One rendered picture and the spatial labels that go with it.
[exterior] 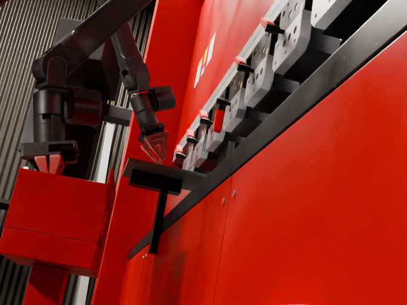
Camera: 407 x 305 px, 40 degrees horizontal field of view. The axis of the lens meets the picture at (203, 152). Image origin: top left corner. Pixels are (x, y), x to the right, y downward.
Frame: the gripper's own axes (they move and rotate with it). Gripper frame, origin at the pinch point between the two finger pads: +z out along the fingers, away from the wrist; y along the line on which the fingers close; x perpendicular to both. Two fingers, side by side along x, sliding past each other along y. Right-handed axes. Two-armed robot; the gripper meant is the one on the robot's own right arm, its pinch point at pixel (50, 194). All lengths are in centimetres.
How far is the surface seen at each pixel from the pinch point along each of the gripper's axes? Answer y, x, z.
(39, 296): -2.7, 2.4, 17.6
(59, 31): -10, 149, -116
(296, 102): 33, -45, 2
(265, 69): 46, 8, -27
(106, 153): 8, 328, -108
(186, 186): 32, 57, -13
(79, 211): 5.3, -4.8, 4.4
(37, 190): -1.7, -4.7, 0.2
